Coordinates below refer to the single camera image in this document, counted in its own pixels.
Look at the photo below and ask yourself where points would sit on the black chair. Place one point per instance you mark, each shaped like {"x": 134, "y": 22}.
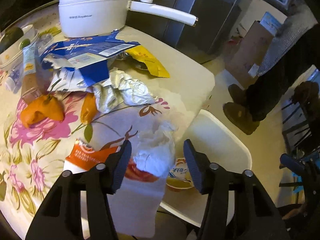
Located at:
{"x": 297, "y": 130}

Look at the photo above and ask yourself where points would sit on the yogurt cup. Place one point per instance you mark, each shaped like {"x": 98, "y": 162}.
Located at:
{"x": 178, "y": 177}

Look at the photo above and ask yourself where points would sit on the grey refrigerator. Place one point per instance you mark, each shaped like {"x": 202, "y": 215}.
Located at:
{"x": 200, "y": 17}

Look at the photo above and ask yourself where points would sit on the dark green avocado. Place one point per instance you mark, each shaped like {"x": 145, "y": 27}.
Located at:
{"x": 10, "y": 37}

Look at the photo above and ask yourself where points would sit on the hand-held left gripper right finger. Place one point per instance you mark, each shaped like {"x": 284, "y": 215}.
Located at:
{"x": 195, "y": 166}

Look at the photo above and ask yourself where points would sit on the white chair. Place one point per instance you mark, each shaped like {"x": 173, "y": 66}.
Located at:
{"x": 217, "y": 140}

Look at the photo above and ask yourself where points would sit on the large orange peel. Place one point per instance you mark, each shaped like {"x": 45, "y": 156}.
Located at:
{"x": 42, "y": 110}

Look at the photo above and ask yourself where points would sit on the white tissue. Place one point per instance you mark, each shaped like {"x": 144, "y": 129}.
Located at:
{"x": 152, "y": 155}

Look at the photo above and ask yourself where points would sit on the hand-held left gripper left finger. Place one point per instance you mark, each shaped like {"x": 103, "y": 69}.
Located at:
{"x": 122, "y": 166}

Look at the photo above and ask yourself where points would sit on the yellow snack packet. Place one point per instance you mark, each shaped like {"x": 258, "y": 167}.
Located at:
{"x": 150, "y": 60}

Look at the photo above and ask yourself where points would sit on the blue and white poster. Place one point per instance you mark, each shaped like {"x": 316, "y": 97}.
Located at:
{"x": 271, "y": 22}

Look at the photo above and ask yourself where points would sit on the torn blue cardboard box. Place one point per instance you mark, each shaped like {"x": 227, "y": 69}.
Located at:
{"x": 95, "y": 67}

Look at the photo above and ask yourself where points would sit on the pale squeeze tube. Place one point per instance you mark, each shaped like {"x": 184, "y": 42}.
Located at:
{"x": 28, "y": 60}

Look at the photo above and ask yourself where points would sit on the white electric pot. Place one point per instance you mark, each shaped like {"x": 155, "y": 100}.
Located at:
{"x": 87, "y": 12}

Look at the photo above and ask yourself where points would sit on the small orange peel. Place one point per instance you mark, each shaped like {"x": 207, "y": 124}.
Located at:
{"x": 88, "y": 107}

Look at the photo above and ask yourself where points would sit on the orange and white packet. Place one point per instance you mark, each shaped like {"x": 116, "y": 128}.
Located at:
{"x": 140, "y": 200}

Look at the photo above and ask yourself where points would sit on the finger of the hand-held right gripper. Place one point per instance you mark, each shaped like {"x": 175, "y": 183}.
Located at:
{"x": 291, "y": 163}

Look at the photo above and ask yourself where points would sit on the green lime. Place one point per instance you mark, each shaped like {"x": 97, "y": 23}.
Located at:
{"x": 25, "y": 43}

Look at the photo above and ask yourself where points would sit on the crumpled silver foil wrapper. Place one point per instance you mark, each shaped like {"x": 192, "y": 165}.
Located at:
{"x": 135, "y": 90}

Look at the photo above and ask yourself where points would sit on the dark brown cloth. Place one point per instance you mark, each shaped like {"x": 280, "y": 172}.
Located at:
{"x": 307, "y": 95}

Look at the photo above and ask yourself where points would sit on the stack of cream bowls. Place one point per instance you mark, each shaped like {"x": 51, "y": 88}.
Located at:
{"x": 27, "y": 33}

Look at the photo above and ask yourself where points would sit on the floral tablecloth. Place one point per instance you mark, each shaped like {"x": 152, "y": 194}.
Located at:
{"x": 37, "y": 150}

